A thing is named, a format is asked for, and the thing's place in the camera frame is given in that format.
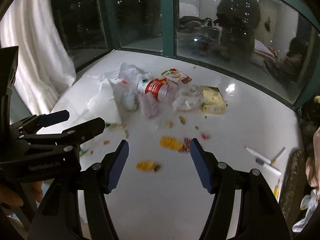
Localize white patterned cloth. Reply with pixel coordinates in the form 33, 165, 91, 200
292, 189, 320, 233

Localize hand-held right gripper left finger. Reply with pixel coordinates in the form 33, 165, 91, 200
27, 140, 130, 240

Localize dark clothes pile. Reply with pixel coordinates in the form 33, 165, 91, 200
297, 102, 320, 150

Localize red-label plastic water bottle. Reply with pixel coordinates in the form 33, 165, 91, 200
136, 77, 169, 102

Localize red and orange snack packet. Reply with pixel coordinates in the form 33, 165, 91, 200
161, 69, 192, 83

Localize white plastic bag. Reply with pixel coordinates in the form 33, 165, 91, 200
86, 62, 153, 125

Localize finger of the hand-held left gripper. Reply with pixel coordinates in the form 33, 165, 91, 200
59, 117, 106, 146
10, 109, 70, 137

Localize pink towel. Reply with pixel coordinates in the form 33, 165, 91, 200
305, 127, 320, 188

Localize orange peel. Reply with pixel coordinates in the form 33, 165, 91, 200
136, 160, 162, 173
160, 135, 183, 151

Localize camouflage cloth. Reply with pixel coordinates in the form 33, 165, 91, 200
279, 149, 309, 220

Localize person's left hand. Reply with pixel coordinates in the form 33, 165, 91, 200
0, 180, 43, 207

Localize white pen with yellow clip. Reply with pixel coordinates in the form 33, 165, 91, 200
274, 179, 282, 200

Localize white pen with yellow band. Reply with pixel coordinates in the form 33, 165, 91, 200
270, 147, 286, 166

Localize scattered peel scraps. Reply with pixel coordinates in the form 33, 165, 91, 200
87, 115, 210, 155

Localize white curtain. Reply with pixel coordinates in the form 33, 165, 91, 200
0, 0, 77, 115

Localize black bin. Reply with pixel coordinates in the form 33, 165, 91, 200
0, 46, 20, 135

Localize red and white string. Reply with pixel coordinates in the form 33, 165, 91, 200
178, 137, 192, 153

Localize teal window frame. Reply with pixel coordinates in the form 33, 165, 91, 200
51, 0, 320, 112

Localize pale pink plastic packet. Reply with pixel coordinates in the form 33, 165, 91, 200
140, 92, 160, 118

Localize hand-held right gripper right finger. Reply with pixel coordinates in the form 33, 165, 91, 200
190, 138, 291, 240

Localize yellow box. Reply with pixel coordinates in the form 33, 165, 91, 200
200, 85, 227, 115

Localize white marker with dark cap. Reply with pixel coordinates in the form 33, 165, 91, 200
245, 146, 282, 177

